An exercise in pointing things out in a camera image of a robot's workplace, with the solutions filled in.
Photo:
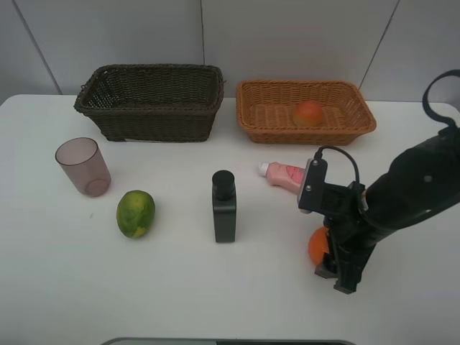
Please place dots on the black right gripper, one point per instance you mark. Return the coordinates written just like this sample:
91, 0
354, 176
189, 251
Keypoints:
342, 255

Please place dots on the orange tangerine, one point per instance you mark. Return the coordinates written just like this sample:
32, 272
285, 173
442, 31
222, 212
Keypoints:
318, 246

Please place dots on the pink lotion bottle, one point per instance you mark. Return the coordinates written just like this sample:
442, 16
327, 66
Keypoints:
287, 177

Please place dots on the black pump bottle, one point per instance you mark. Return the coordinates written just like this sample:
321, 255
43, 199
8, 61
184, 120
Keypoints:
224, 206

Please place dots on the red orange peach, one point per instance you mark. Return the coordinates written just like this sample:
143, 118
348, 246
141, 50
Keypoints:
308, 114

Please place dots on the green mango fruit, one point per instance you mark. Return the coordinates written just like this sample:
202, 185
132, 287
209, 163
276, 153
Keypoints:
135, 213

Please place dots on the translucent purple plastic cup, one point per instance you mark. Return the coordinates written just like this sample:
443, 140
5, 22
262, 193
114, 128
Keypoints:
82, 161

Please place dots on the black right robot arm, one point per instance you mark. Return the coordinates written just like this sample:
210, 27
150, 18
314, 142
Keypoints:
421, 182

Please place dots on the orange wicker basket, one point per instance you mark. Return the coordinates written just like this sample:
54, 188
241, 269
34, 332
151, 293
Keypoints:
265, 108

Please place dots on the dark brown wicker basket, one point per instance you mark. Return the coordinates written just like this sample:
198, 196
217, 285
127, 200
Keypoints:
153, 102

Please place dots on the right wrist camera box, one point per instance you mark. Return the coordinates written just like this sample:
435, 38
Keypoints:
312, 187

